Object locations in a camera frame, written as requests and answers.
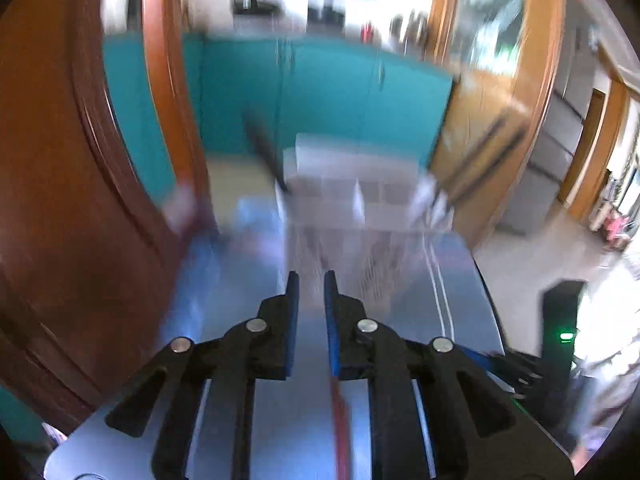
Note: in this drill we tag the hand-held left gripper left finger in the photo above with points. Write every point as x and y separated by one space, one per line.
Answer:
291 320

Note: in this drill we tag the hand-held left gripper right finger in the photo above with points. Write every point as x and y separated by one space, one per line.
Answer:
331 320

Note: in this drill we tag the grey refrigerator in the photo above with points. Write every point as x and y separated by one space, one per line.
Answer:
555 135

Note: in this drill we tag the blue striped cloth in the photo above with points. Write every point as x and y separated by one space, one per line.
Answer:
450 285

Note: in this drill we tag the carved wooden chair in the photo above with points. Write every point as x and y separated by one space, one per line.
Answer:
50 160

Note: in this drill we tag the wooden framed glass door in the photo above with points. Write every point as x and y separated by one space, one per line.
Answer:
480 85

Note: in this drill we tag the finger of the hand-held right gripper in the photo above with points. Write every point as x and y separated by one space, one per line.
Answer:
520 367

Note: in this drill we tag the white plastic utensil basket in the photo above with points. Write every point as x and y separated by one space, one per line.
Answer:
380 210

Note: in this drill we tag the red bottle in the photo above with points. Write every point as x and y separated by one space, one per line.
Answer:
367 33

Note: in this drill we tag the hanging clothes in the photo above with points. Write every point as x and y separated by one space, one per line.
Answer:
617 227

